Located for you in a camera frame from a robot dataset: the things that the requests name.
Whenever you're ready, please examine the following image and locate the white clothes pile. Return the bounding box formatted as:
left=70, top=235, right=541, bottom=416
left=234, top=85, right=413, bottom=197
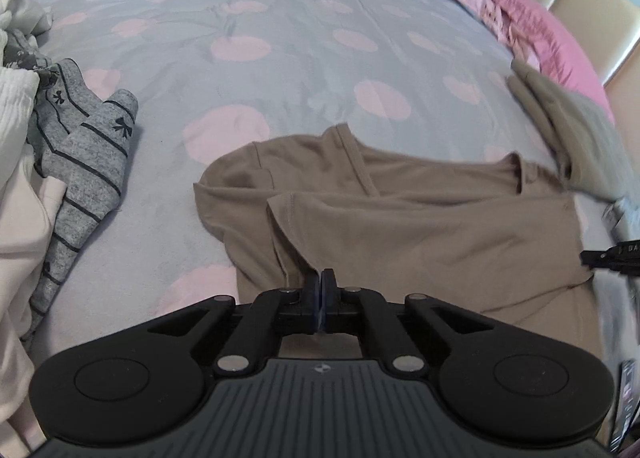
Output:
left=0, top=0, right=68, bottom=458

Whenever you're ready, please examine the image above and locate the grey striped garment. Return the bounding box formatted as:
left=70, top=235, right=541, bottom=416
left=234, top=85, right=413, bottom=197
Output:
left=0, top=28, right=140, bottom=344

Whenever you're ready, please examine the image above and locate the tan long-sleeve shirt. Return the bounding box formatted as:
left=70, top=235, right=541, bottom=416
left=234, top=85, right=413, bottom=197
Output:
left=194, top=123, right=601, bottom=359

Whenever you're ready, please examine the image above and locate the pink dotted bed sheet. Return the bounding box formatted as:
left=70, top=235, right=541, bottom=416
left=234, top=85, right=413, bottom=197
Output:
left=20, top=0, right=621, bottom=389

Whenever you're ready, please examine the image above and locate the white waffle-texture garment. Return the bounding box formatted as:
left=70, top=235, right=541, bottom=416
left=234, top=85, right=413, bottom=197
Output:
left=0, top=66, right=41, bottom=139

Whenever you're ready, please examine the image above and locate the pink pillow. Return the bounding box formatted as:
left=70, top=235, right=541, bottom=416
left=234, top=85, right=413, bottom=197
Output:
left=422, top=0, right=616, bottom=124

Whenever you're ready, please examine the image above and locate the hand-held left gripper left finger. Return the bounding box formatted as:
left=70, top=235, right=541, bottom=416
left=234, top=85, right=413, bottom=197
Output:
left=130, top=271, right=321, bottom=378

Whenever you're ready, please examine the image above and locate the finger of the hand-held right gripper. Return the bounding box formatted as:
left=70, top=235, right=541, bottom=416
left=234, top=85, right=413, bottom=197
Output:
left=580, top=241, right=640, bottom=275

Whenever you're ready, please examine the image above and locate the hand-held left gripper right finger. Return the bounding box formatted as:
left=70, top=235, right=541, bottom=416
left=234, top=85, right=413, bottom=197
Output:
left=321, top=268, right=511, bottom=379

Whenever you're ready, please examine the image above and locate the olive fleece blanket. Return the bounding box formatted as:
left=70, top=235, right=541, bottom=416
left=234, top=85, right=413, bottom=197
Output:
left=507, top=58, right=631, bottom=201

